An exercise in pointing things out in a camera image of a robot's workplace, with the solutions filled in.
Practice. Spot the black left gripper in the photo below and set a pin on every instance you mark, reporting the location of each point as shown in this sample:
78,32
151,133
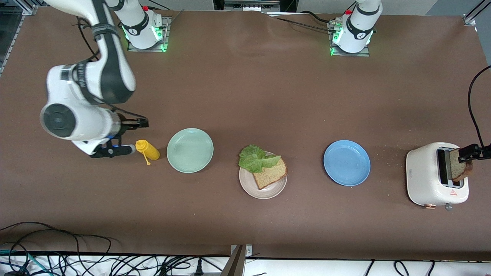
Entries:
472,151

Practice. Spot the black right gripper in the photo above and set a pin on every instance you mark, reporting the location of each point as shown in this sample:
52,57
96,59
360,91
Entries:
129,124

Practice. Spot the brown bread slice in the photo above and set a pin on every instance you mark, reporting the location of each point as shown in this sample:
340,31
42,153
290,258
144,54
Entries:
460,170
272,174

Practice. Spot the yellow squeeze bottle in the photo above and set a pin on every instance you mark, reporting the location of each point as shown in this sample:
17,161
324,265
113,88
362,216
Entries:
151,151

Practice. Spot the green lettuce leaf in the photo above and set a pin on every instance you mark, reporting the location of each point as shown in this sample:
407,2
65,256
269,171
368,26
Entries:
253,161

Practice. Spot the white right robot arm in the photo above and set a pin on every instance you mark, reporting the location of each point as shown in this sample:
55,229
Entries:
107,76

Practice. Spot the mint green plate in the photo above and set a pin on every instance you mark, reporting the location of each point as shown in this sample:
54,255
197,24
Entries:
190,150

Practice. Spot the blue plate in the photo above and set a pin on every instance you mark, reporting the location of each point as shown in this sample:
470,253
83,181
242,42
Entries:
346,163

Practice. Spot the beige plate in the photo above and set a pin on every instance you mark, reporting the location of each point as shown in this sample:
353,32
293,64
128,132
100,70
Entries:
264,193

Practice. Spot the white toaster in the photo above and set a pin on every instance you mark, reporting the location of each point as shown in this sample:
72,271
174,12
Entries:
422,176

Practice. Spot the brown table cover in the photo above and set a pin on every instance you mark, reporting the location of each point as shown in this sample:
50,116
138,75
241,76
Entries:
245,96

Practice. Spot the aluminium corner profile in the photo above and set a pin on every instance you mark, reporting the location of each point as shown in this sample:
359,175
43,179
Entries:
470,21

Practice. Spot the black power plug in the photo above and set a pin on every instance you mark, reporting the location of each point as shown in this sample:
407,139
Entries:
198,268

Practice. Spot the black and silver equipment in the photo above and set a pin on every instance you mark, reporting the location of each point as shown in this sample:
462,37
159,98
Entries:
249,5

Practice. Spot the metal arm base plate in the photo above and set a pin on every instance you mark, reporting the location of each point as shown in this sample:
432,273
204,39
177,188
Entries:
145,50
362,55

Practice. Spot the aluminium frame enclosure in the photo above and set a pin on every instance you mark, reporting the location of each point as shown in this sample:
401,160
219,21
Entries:
28,9

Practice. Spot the grey metal bracket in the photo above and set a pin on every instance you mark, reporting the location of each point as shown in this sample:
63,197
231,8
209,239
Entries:
236,264

